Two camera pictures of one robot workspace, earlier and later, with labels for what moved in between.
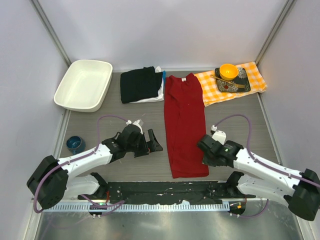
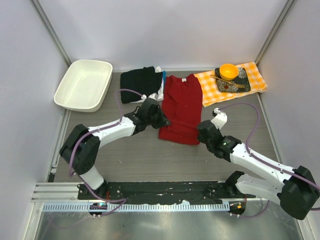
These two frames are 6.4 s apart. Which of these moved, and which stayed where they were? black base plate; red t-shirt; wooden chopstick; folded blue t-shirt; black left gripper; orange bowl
Moved: red t-shirt; black left gripper
Stayed: wooden chopstick; orange bowl; folded blue t-shirt; black base plate
